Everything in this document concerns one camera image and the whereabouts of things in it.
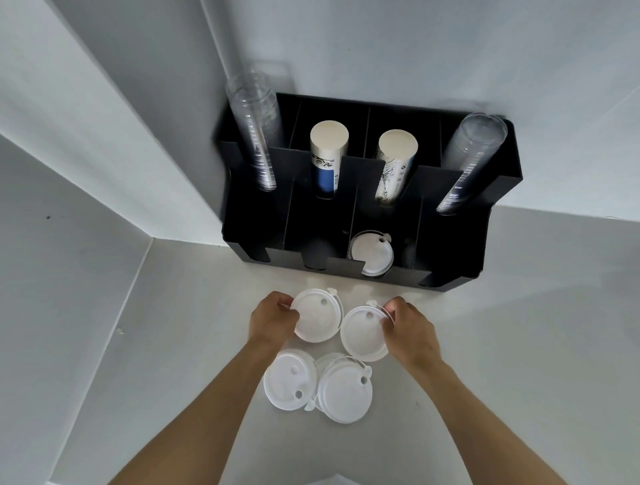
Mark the person's right forearm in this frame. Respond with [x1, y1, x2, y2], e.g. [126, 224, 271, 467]
[400, 357, 568, 485]

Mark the person's right hand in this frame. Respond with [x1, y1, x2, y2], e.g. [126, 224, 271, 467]
[381, 296, 447, 373]

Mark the tall stack of clear cups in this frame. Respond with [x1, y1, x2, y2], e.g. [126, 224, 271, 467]
[225, 71, 279, 194]

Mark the blue print paper cup stack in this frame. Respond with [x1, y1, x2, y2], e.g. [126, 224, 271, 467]
[309, 120, 350, 200]

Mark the stack of white lids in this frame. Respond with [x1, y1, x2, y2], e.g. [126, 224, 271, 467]
[348, 230, 395, 277]

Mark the black sketch paper cup stack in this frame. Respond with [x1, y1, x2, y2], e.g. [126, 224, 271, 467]
[374, 129, 419, 207]

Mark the short stack of clear cups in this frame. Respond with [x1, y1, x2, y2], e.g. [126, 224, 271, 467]
[435, 112, 509, 217]

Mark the black cup and lid organizer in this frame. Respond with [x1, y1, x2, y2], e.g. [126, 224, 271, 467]
[215, 91, 524, 292]

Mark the person's left forearm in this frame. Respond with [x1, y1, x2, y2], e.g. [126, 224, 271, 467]
[109, 340, 284, 485]

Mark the person's left hand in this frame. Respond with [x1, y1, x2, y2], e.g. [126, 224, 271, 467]
[248, 291, 301, 352]

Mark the white plastic cup lid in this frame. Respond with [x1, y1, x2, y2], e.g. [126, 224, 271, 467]
[289, 287, 345, 344]
[318, 364, 374, 425]
[315, 352, 369, 381]
[263, 349, 321, 412]
[339, 300, 396, 363]

